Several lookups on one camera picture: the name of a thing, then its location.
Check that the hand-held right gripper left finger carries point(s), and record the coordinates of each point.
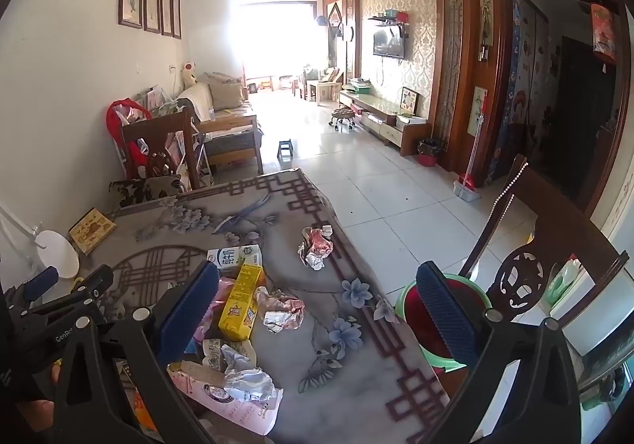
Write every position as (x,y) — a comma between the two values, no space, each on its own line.
(190,310)

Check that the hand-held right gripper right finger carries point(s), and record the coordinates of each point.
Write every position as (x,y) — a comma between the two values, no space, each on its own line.
(446,315)

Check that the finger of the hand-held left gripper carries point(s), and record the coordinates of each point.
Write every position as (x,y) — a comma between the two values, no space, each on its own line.
(91,286)
(42,278)

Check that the pink plastic wrapper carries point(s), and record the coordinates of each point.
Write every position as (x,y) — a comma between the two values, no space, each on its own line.
(213,310)

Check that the red bucket with green rim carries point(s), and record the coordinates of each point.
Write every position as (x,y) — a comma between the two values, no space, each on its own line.
(411,313)

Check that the orange yellow snack box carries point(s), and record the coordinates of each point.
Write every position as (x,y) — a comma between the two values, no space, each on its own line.
(240,305)

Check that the cream round food package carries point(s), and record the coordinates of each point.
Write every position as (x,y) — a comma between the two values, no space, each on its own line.
(218,355)

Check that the white green milk carton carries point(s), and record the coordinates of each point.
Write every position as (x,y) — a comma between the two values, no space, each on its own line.
(233,258)

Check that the white paper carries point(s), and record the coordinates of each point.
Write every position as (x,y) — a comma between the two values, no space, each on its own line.
(247,377)

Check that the pink paper bag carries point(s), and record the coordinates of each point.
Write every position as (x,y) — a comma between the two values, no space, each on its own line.
(237,412)

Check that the red white wrapper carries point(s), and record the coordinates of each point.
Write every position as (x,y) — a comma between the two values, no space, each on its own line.
(317,246)

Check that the brown yellow book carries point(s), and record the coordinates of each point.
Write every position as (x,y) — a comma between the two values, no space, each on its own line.
(91,230)

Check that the floral seat cushion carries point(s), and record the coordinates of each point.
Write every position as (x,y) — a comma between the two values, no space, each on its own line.
(143,189)

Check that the floral printed tablecloth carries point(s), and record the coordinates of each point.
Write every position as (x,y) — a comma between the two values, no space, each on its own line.
(322,350)

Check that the carved wooden dining chair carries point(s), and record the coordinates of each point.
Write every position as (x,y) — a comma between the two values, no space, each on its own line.
(550,226)

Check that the red bin with black liner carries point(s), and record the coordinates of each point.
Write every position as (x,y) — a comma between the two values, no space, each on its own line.
(429,154)

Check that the dark wooden dining chair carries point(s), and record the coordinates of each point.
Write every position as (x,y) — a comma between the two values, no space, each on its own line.
(158,127)

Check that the red bag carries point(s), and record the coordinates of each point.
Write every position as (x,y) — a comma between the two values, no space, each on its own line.
(119,115)

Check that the small dark step stool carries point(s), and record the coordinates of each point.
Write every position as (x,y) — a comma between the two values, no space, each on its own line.
(285,149)

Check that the wooden sofa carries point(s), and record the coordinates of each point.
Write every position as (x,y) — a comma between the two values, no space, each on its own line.
(228,127)

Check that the long television cabinet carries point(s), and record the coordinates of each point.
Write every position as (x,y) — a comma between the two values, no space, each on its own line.
(381,115)

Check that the framed star board game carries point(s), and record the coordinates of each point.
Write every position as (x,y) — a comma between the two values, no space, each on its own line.
(409,101)

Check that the beige sofa cushion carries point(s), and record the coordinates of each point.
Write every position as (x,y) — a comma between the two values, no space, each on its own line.
(225,95)

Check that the round rolling stool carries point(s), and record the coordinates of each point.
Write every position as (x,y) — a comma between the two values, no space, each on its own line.
(342,115)

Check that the white plush toy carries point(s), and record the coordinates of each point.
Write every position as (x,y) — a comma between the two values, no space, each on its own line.
(189,75)

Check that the cartoon printed door curtain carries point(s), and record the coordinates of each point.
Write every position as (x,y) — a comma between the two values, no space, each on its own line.
(520,92)

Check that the pale wooden coffee table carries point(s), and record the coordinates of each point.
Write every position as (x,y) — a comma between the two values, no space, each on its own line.
(324,90)

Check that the small wall scroll painting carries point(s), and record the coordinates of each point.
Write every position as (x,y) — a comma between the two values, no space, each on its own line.
(478,107)

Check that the wall-mounted television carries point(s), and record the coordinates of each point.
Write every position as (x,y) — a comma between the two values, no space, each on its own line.
(389,43)

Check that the long wall scroll painting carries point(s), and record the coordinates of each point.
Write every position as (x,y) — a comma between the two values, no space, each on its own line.
(485,20)

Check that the wall shelf with containers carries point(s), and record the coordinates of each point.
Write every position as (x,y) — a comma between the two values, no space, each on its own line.
(389,18)

